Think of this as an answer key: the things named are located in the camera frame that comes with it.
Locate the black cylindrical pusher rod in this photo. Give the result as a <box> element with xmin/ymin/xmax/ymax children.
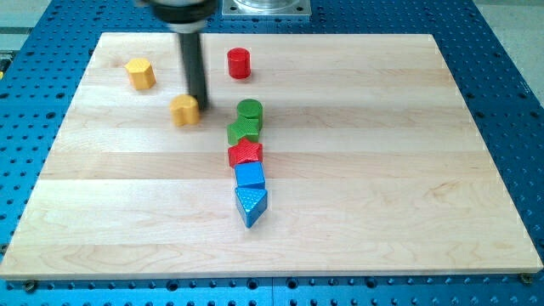
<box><xmin>178</xmin><ymin>32</ymin><xmax>208</xmax><ymax>110</ymax></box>

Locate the yellow heart block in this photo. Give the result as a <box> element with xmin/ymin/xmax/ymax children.
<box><xmin>169</xmin><ymin>94</ymin><xmax>200</xmax><ymax>127</ymax></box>

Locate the green star block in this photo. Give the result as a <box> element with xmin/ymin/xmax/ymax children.
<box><xmin>227</xmin><ymin>116</ymin><xmax>260</xmax><ymax>145</ymax></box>

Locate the red star block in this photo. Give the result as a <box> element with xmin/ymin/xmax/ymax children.
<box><xmin>228</xmin><ymin>138</ymin><xmax>263</xmax><ymax>167</ymax></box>

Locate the red cylinder block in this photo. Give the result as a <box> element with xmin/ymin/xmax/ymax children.
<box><xmin>227</xmin><ymin>48</ymin><xmax>251</xmax><ymax>79</ymax></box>

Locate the yellow hexagon block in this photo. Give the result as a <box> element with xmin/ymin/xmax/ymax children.
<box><xmin>124</xmin><ymin>58</ymin><xmax>156</xmax><ymax>90</ymax></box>

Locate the green cylinder block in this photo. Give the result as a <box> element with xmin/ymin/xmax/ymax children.
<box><xmin>236</xmin><ymin>99</ymin><xmax>264</xmax><ymax>130</ymax></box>

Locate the blue cube block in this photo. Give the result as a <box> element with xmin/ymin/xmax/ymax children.
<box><xmin>235</xmin><ymin>161</ymin><xmax>265</xmax><ymax>190</ymax></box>

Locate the blue triangle block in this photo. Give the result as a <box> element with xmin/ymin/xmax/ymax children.
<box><xmin>235</xmin><ymin>187</ymin><xmax>268</xmax><ymax>228</ymax></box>

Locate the wooden board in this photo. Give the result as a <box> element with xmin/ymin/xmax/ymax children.
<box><xmin>1</xmin><ymin>33</ymin><xmax>542</xmax><ymax>281</ymax></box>

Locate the left board clamp screw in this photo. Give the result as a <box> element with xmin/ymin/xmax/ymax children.
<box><xmin>22</xmin><ymin>280</ymin><xmax>38</xmax><ymax>293</ymax></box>

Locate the board clamp screw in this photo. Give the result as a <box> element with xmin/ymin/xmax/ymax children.
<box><xmin>22</xmin><ymin>280</ymin><xmax>38</xmax><ymax>293</ymax></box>
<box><xmin>518</xmin><ymin>273</ymin><xmax>533</xmax><ymax>286</ymax></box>

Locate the right board clamp screw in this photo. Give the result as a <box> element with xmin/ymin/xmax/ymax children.
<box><xmin>518</xmin><ymin>273</ymin><xmax>533</xmax><ymax>286</ymax></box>

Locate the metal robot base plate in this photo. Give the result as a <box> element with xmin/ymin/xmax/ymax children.
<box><xmin>221</xmin><ymin>0</ymin><xmax>311</xmax><ymax>17</ymax></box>

